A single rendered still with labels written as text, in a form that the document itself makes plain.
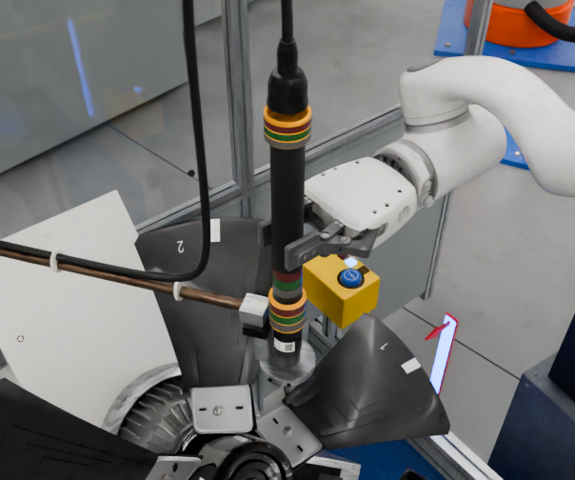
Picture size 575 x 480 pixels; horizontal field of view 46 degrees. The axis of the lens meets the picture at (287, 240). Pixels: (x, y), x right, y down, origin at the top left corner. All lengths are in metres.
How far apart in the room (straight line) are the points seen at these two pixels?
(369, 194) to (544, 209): 2.69
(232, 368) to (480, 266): 2.18
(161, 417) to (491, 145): 0.60
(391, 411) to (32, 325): 0.55
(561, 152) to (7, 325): 0.79
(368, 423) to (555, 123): 0.52
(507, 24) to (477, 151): 3.78
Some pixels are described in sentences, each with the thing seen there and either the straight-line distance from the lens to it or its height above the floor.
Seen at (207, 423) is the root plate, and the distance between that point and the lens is 0.97.
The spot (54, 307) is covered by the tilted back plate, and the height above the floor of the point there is 1.27.
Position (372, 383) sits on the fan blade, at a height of 1.18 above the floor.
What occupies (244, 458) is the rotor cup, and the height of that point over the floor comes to 1.25.
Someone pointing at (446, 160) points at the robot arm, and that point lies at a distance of 0.80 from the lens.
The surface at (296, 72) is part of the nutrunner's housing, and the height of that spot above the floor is 1.76.
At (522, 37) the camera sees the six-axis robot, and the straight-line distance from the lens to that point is 4.63.
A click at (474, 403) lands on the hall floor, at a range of 2.55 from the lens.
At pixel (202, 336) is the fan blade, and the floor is 1.32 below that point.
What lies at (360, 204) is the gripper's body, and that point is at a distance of 0.73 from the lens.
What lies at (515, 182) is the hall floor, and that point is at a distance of 3.52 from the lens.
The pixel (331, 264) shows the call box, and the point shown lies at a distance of 1.39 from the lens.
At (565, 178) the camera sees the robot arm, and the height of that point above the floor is 1.63.
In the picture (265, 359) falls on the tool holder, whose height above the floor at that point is 1.37.
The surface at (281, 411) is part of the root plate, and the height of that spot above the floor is 1.18.
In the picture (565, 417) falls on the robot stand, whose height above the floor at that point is 0.92.
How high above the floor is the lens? 2.05
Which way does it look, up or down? 43 degrees down
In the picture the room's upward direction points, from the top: straight up
